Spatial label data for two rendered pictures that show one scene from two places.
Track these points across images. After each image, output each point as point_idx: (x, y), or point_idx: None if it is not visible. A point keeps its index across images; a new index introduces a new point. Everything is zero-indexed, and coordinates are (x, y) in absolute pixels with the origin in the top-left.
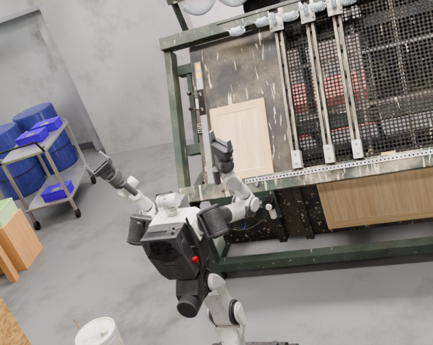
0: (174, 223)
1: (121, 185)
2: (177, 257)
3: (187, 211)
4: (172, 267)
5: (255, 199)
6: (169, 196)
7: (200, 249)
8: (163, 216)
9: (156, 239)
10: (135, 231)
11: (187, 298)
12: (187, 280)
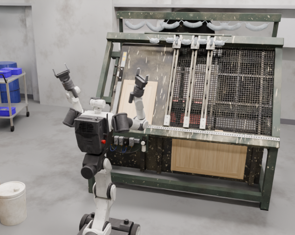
0: (98, 116)
1: (70, 88)
2: (94, 135)
3: (106, 113)
4: (87, 143)
5: (147, 121)
6: (99, 100)
7: (107, 138)
8: (91, 113)
9: (85, 120)
10: (70, 116)
11: (89, 165)
12: (92, 155)
